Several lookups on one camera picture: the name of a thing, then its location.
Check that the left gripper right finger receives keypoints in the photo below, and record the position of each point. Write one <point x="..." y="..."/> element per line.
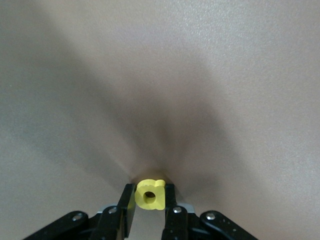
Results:
<point x="175" y="222"/>

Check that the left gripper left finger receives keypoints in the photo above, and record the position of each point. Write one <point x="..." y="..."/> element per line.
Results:
<point x="117" y="222"/>

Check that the yellow letter d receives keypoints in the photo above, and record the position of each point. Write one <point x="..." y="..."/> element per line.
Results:
<point x="158" y="200"/>

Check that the brown table cover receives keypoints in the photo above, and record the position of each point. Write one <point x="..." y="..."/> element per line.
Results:
<point x="75" y="125"/>

